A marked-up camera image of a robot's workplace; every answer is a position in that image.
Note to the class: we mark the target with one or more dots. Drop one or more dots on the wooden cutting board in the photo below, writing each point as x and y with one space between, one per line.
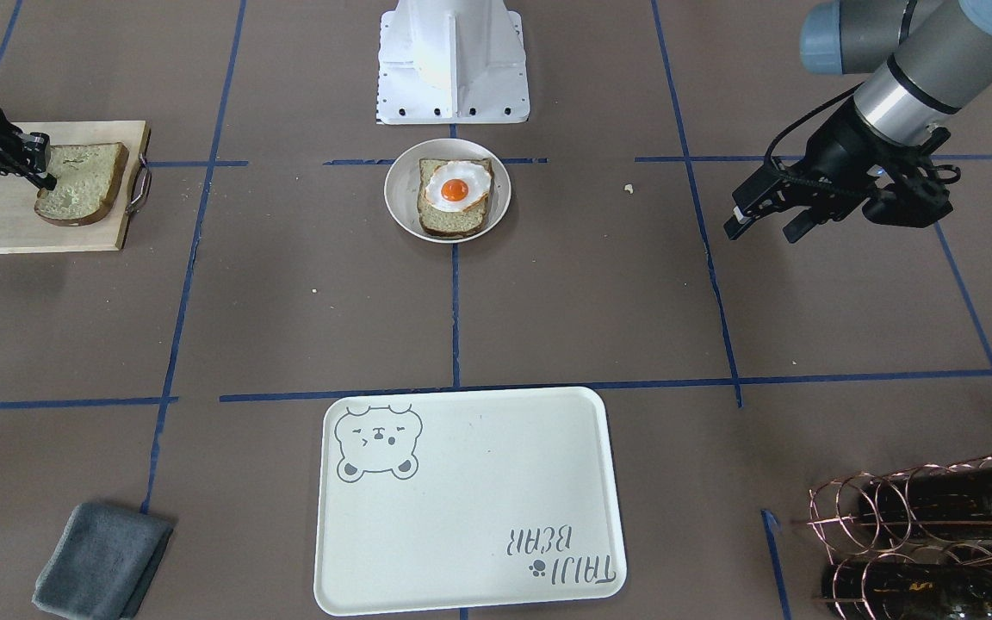
23 232

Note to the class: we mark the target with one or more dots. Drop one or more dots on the white round plate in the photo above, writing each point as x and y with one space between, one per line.
402 186

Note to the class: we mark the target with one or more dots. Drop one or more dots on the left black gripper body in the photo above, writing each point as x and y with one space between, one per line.
839 145

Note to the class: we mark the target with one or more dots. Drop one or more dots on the white bear serving tray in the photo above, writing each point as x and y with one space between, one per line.
467 499

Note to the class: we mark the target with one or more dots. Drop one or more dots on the metal cutting board handle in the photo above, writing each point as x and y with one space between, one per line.
142 184

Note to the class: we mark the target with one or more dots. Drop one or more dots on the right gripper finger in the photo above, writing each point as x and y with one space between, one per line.
34 148
42 181

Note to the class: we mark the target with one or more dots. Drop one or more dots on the dark wine bottle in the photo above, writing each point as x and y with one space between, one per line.
906 590
952 507

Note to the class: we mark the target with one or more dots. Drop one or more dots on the dark wine bottle upper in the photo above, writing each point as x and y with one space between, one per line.
952 507

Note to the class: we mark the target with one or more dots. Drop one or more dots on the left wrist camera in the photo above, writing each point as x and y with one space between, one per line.
918 193

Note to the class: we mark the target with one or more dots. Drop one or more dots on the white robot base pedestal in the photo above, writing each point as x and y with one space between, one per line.
451 62

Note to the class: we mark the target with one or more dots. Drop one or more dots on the fried egg toy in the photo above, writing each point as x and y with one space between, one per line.
455 186

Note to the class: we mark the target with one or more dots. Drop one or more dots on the bread slice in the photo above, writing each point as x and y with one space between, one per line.
88 178
449 225

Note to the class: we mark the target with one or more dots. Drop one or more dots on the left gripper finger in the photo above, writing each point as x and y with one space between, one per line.
808 219
765 192

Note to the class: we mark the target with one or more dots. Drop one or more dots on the copper wire bottle rack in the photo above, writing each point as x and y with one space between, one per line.
912 544

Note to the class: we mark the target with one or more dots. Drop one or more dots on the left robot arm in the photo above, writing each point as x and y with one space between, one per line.
924 63

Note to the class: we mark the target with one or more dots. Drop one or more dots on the grey folded cloth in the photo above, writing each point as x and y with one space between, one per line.
104 563

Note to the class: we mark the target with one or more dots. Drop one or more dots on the dark wine bottle lower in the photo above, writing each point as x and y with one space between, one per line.
906 590

